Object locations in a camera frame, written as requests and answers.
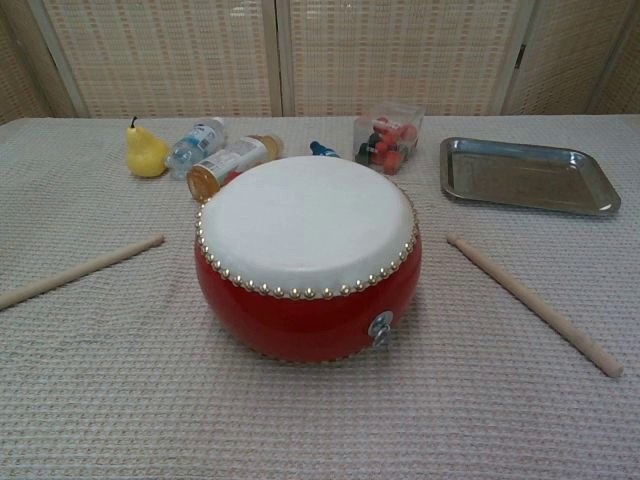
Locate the wooden drumstick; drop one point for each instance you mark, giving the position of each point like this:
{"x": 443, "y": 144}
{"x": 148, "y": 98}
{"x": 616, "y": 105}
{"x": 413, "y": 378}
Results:
{"x": 530, "y": 300}
{"x": 75, "y": 272}

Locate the red drum white skin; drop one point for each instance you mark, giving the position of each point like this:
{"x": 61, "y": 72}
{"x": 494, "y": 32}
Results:
{"x": 305, "y": 225}

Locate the grey textured tablecloth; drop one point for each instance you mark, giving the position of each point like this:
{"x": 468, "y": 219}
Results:
{"x": 100, "y": 400}

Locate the small blue spray bottle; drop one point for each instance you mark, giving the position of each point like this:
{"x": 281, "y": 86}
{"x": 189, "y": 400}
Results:
{"x": 320, "y": 149}

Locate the clear box red black parts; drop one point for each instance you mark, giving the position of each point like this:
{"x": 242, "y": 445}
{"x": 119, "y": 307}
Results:
{"x": 385, "y": 140}

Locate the orange juice bottle white label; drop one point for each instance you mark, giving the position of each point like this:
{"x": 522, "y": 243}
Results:
{"x": 220, "y": 162}

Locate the clear water bottle blue label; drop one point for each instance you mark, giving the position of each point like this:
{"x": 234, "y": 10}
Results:
{"x": 192, "y": 142}

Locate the yellow pear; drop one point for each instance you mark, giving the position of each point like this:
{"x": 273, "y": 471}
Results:
{"x": 145, "y": 155}

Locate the steel rectangular tray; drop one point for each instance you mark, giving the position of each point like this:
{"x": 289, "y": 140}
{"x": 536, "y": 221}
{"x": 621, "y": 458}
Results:
{"x": 525, "y": 175}

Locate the woven bamboo folding screen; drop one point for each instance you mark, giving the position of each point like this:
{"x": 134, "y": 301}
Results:
{"x": 175, "y": 50}

